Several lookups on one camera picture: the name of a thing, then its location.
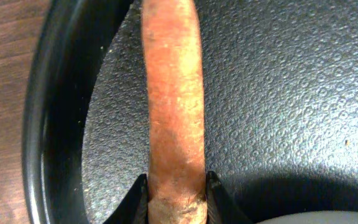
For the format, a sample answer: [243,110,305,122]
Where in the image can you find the round black tray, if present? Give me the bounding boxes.
[23,0,358,223]

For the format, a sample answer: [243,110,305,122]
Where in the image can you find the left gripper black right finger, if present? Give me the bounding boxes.
[206,171,253,224]

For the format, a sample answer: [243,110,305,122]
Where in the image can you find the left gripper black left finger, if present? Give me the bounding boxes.
[103,174,149,224]

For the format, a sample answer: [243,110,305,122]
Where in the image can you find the grey plate with food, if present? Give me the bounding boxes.
[258,211,358,224]

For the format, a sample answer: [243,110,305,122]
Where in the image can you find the orange carrot piece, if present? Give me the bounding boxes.
[141,0,207,223]

